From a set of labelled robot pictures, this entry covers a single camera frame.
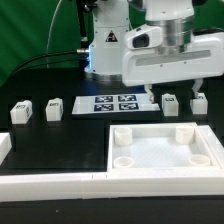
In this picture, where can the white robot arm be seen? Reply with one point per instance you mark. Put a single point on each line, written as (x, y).
(114, 18)

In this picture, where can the white U-shaped fence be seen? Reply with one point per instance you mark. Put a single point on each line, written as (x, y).
(134, 182)

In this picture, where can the white marker plate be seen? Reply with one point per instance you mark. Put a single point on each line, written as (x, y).
(113, 104)

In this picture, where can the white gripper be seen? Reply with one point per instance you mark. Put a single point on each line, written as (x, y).
(203, 58)

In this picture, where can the white square tabletop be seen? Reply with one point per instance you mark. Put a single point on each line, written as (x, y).
(171, 145)

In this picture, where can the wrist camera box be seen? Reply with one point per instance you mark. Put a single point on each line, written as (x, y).
(144, 36)

